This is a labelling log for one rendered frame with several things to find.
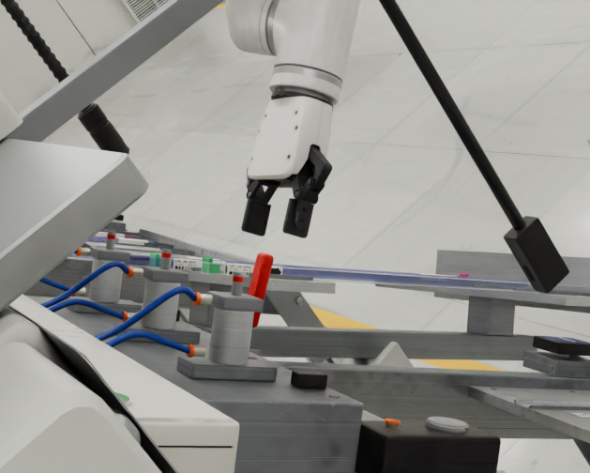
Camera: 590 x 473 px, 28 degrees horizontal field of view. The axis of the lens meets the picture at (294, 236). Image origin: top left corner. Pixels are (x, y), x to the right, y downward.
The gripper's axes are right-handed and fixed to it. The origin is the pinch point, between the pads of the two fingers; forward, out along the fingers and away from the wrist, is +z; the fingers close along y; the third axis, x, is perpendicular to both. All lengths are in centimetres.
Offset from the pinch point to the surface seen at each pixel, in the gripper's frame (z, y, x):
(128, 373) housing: 18, 71, -49
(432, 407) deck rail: 16.5, 33.6, 0.4
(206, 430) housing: 19, 79, -49
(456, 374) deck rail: 13.1, 34.1, 2.0
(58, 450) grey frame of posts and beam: 18, 101, -64
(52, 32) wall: -180, -678, 198
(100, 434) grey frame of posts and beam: 17, 101, -64
